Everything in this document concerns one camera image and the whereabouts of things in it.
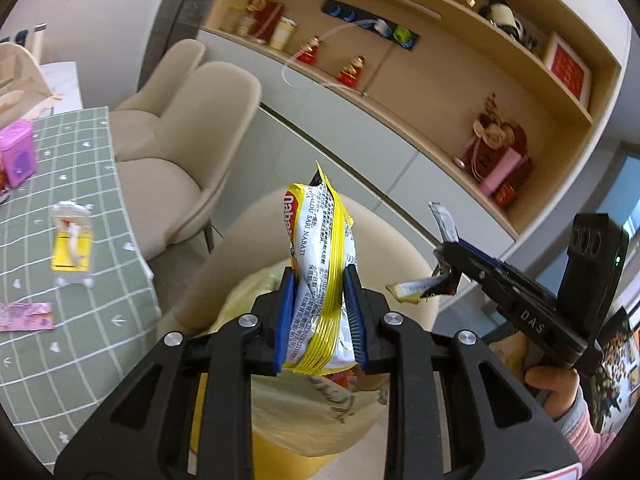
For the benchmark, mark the white sideboard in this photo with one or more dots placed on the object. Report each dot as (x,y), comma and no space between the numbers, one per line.
(62,87)

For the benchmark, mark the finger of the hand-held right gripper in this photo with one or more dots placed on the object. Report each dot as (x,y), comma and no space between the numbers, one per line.
(482,257)
(457,265)

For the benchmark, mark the cream mesh food cover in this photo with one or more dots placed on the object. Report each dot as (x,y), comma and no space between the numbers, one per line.
(20,75)

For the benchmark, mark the wooden shelf unit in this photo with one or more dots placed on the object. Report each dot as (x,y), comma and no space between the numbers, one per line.
(450,75)

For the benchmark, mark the red seated figurine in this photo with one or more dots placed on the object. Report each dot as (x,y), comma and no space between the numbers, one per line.
(351,72)
(310,51)

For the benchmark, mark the person's right hand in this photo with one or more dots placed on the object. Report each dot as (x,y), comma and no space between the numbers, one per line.
(555,390)

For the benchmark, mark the white lower cabinet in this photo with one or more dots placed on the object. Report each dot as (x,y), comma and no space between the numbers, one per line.
(350,145)

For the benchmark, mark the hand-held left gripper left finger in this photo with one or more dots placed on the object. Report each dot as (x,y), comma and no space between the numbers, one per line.
(285,320)

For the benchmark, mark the wine bottle with panda holder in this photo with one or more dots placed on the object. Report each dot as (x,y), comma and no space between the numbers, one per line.
(505,15)

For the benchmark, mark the purple mini bin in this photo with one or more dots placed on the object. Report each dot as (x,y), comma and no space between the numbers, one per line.
(17,155)

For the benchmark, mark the pink stick wrapper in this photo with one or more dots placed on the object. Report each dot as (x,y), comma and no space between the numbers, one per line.
(25,316)

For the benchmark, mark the red bag with flower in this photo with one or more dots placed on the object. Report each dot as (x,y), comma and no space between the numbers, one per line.
(267,17)

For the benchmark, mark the person's right forearm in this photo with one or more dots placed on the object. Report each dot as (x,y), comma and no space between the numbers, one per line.
(585,435)

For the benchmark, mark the red framed picture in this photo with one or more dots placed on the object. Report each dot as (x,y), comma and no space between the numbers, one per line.
(567,67)

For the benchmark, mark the small yellow white wrapper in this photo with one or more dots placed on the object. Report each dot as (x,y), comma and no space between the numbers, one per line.
(407,290)

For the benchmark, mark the black power strip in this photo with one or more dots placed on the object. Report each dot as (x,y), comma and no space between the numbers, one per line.
(350,14)

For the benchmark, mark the yellow white toy stand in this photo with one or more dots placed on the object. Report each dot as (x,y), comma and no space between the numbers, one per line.
(72,250)

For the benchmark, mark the green checkered tablecloth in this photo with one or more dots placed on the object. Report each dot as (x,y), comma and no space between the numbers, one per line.
(75,360)

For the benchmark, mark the yellow white snack packet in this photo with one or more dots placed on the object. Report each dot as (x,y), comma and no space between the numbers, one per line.
(320,280)

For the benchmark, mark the yellow plastic bag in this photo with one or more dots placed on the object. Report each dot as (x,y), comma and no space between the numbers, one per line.
(295,410)

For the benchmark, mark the small red box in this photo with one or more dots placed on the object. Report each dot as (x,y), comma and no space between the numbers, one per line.
(505,194)

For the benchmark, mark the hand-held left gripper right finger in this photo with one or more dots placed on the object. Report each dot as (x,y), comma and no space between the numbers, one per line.
(356,325)

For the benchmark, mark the pink gift box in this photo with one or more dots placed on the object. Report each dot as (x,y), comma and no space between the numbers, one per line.
(500,172)

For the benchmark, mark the dark floral cloth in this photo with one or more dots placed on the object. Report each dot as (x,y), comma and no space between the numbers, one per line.
(620,355)

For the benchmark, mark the cream cup with yellow lid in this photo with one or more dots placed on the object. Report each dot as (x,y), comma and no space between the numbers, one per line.
(283,34)

